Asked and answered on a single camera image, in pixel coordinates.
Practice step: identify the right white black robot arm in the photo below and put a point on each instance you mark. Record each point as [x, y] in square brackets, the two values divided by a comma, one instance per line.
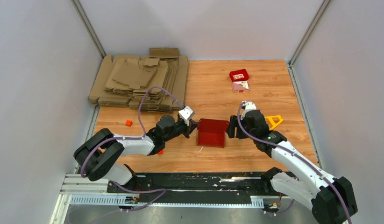
[330, 199]

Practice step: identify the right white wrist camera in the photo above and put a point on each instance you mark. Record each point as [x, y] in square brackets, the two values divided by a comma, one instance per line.
[247, 106]

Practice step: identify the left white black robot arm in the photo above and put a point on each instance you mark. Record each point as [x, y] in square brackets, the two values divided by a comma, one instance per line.
[98, 156]

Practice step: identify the small orange cube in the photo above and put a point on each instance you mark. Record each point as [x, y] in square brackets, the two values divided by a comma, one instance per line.
[129, 123]

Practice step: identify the stack of flat cardboard boxes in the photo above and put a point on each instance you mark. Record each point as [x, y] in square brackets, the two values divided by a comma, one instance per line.
[155, 82]

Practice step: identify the red paper box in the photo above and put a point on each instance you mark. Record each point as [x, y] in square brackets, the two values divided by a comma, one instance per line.
[211, 133]

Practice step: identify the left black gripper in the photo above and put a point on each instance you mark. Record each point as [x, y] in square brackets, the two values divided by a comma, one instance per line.
[193, 125]

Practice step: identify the red toy brick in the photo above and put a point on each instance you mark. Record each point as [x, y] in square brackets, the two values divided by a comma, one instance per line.
[239, 75]

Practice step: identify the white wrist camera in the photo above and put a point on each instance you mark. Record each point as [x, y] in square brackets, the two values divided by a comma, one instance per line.
[247, 106]
[186, 114]

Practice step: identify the yellow triangular plastic piece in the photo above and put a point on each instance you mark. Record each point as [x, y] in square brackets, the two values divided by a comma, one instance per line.
[273, 121]

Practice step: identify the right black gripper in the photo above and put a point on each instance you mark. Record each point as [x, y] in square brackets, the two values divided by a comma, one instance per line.
[233, 123]

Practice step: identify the clear card box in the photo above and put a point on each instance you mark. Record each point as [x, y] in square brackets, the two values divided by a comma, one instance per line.
[240, 86]

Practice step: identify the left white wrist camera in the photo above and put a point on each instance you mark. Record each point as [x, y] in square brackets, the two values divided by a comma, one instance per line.
[186, 114]

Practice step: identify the aluminium frame rail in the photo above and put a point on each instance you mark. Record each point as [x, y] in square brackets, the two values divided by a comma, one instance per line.
[79, 190]

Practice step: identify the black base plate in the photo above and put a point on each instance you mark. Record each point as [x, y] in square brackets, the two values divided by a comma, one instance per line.
[249, 183]

